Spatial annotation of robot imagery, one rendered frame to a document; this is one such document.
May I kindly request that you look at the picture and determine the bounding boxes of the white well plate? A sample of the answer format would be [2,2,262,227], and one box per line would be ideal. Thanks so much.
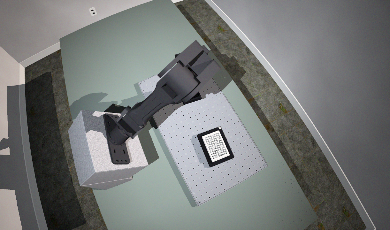
[202,131,230,162]

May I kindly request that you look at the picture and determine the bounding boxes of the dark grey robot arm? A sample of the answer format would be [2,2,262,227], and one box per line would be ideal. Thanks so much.
[103,40,221,165]

